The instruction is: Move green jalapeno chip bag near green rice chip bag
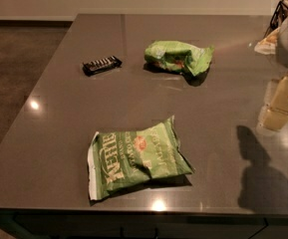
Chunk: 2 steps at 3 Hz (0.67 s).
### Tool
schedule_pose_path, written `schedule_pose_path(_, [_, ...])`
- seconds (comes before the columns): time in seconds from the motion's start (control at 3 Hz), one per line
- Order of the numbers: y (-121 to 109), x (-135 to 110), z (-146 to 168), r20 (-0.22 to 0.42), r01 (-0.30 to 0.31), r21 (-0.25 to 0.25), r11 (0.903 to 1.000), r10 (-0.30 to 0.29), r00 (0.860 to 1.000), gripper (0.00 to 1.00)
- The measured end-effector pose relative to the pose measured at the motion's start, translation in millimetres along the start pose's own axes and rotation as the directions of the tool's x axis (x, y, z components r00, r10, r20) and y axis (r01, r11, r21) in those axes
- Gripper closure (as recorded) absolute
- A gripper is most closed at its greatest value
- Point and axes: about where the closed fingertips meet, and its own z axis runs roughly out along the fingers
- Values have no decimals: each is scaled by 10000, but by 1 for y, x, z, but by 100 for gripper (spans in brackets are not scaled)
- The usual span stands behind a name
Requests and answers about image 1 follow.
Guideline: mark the black wire basket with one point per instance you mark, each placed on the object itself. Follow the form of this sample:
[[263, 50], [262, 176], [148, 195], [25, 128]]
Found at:
[[279, 15]]

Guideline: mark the green rice chip bag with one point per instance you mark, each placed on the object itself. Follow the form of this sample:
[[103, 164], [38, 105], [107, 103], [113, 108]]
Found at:
[[179, 57]]

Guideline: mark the green jalapeno kettle chip bag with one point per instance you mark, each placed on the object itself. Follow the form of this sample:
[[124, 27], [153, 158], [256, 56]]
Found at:
[[123, 159]]

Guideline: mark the white crumpled snack packet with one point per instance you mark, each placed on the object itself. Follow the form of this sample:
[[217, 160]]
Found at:
[[267, 46]]

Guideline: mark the black candy bar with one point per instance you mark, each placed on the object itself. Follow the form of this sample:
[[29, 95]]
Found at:
[[101, 65]]

